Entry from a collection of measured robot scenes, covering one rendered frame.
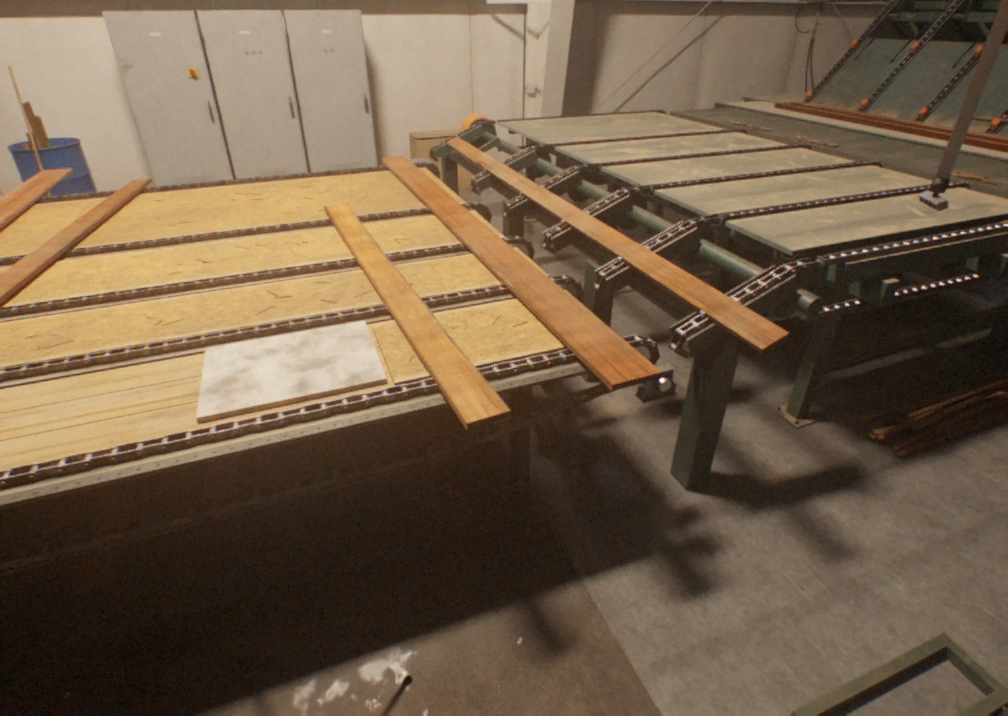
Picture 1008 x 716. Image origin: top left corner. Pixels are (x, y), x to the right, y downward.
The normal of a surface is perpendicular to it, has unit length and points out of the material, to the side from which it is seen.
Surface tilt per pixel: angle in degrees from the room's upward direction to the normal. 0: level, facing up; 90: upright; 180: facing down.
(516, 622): 0
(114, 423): 0
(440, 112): 90
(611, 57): 87
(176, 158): 90
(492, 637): 0
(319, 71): 90
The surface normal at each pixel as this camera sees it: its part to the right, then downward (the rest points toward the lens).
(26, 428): 0.00, -0.86
